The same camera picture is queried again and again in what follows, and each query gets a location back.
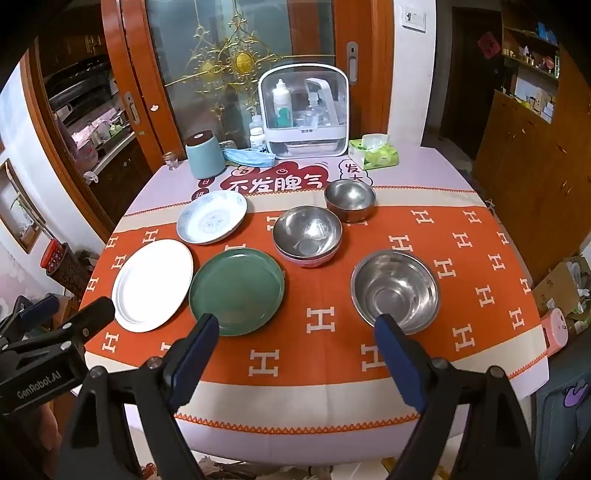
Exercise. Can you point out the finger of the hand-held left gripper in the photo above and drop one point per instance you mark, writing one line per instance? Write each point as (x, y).
(39, 308)
(87, 321)

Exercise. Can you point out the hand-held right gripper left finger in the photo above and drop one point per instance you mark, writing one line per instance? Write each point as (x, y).
(199, 355)

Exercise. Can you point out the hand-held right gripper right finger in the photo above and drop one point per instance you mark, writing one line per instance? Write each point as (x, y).
(398, 360)

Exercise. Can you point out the large steel bowl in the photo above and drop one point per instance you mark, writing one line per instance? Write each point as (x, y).
(395, 286)

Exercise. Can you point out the white plate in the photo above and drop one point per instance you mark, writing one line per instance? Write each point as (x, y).
(152, 281)

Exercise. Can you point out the green plate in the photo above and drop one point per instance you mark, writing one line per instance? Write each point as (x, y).
(235, 286)

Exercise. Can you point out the blue patterned plate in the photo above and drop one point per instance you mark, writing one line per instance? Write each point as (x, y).
(210, 217)

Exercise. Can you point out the pink steel bowl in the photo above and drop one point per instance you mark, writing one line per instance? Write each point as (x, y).
(304, 230)

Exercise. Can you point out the small dark steel bowl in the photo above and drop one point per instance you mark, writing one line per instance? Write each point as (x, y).
(350, 198)

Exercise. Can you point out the orange patterned tablecloth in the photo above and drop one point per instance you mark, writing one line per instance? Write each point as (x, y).
(461, 286)

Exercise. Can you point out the pink plastic case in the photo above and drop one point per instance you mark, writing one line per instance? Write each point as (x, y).
(554, 332)

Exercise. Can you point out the cardboard box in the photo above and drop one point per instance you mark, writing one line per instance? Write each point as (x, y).
(556, 281)

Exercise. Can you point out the grey box purple print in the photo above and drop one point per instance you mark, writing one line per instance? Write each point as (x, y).
(561, 429)

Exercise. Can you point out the small glass jar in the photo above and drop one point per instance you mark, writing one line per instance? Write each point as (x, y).
(171, 161)

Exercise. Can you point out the orange H-pattern tablecloth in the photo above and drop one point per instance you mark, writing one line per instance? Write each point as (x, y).
(434, 166)

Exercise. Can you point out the teal canister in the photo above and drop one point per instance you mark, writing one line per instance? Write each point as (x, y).
(204, 157)

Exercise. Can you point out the blue face mask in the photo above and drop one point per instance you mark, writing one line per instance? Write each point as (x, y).
(247, 158)

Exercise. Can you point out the green tissue pack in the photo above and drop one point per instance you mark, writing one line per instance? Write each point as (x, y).
(376, 157)

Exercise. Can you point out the white pill bottle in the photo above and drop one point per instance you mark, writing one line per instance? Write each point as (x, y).
(258, 141)

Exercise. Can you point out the white storage box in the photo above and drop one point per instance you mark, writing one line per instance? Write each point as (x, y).
(300, 145)

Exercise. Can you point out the clear plastic bottle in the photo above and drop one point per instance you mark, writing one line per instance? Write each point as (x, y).
(255, 121)

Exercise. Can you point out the wooden cabinet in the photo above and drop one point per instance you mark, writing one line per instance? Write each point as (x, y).
(526, 152)

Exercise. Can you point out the clear pump bottle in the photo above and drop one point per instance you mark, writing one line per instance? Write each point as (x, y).
(314, 110)

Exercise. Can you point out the white teal bottle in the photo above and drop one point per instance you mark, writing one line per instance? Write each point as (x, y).
(281, 104)

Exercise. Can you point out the dark wooden door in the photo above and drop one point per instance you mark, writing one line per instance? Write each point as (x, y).
(466, 92)

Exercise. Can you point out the wooden glass door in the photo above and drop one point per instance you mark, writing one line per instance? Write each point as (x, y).
(369, 27)

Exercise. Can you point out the wooden framed wall niche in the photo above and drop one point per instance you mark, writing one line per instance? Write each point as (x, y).
(21, 207)

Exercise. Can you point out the white light switch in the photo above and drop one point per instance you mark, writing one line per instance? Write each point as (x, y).
(413, 18)

